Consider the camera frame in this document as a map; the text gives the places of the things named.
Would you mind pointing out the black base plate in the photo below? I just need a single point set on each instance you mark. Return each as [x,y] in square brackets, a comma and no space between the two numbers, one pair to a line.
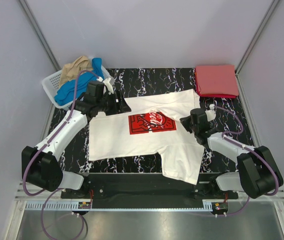
[147,187]

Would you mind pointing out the beige t-shirt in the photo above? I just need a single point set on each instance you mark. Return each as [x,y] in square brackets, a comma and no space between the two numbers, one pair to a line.
[70,71]

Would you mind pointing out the blue t-shirt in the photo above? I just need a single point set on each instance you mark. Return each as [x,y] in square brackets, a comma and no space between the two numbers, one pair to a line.
[65,94]

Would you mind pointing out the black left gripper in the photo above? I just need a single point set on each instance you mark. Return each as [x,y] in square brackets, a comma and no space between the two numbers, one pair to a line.
[120,107]

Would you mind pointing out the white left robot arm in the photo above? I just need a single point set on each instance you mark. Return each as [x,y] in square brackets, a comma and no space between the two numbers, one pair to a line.
[40,164]

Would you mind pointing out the white Coca-Cola t-shirt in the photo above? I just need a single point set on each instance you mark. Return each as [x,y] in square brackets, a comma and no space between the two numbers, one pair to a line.
[152,126]

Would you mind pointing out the white plastic basket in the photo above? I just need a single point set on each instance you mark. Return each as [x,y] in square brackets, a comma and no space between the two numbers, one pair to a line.
[50,85]

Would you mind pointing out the aluminium frame rail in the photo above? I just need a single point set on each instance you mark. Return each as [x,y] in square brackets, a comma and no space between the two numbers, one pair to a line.
[22,196]

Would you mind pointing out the folded pink t-shirt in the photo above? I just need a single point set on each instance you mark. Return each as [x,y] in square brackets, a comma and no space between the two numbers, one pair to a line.
[227,68]

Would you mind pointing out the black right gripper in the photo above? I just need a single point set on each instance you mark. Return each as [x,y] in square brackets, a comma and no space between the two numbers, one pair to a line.
[185,122]

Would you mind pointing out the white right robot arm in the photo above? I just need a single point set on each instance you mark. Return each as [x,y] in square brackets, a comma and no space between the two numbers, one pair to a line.
[257,173]

